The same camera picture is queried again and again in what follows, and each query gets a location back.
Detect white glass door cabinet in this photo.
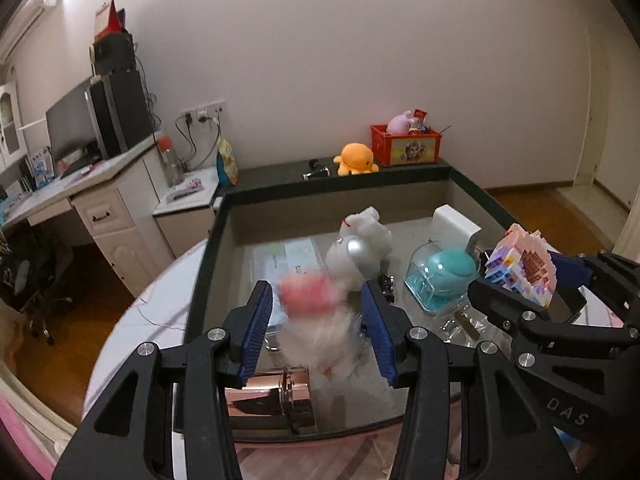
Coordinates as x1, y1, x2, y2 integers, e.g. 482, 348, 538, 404
0, 80, 29, 172

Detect white desk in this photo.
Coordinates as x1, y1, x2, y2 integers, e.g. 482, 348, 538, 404
0, 135, 162, 302

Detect pink and white item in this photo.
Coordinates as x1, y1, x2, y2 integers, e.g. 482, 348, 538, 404
277, 275, 364, 397

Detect white air conditioner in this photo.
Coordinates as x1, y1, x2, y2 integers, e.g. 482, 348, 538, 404
0, 0, 59, 61

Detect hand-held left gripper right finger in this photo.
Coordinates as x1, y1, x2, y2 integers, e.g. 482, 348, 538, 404
361, 280, 574, 480

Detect rose gold perfume bottle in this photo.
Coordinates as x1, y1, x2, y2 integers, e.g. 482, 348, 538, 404
225, 365, 319, 434

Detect pearl white ball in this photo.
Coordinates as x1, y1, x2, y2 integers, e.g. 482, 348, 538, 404
344, 236, 370, 263

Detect pink building block model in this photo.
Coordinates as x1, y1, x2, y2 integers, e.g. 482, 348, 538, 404
482, 223, 559, 311

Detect yellow snack bag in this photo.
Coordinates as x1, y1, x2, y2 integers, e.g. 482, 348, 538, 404
216, 137, 240, 186

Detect white wall outlet strip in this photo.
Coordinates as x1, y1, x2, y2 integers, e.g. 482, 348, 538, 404
181, 101, 227, 124

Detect clear bottle with cork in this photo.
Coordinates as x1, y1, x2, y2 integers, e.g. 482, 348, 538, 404
437, 300, 494, 349

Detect black speaker with red cone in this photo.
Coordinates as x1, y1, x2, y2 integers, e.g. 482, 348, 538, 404
90, 32, 137, 76

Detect pink plush toy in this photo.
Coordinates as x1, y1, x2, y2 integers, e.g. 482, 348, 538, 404
386, 112, 419, 136

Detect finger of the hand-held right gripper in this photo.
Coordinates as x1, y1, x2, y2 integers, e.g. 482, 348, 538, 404
545, 249, 640, 328
467, 277, 640, 363

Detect black power cables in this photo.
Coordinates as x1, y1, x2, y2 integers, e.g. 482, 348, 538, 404
175, 114, 224, 172

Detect bottle with orange cap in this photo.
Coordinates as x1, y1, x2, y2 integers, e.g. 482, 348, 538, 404
156, 132, 186, 187

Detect white low side cabinet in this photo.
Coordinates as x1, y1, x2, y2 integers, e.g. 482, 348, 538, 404
152, 170, 224, 262

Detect paper sheet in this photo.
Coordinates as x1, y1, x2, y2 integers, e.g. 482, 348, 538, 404
250, 239, 324, 329

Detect orange plush toy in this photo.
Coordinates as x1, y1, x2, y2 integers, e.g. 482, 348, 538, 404
333, 142, 380, 177

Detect pink cloth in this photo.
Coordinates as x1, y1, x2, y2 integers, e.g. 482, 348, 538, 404
0, 395, 57, 480

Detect teal item in clear case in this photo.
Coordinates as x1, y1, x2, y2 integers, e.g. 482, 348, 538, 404
404, 241, 481, 316

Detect white plush toy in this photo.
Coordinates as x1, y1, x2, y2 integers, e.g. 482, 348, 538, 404
325, 206, 394, 287

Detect red plastic crate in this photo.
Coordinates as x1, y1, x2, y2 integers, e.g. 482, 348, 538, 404
371, 125, 445, 167

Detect white plastic container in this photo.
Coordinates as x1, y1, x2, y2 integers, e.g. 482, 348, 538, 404
431, 204, 484, 254

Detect office chair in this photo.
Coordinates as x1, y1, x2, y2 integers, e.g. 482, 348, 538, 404
0, 225, 77, 347

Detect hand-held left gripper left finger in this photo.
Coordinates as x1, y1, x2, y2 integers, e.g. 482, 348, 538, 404
52, 280, 275, 480

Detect computer monitor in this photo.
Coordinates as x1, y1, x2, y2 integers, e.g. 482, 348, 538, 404
45, 82, 101, 162

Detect red gift box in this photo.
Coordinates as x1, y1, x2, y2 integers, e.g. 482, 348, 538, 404
94, 0, 127, 41

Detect black computer tower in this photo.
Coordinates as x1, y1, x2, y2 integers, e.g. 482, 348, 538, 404
85, 70, 154, 159

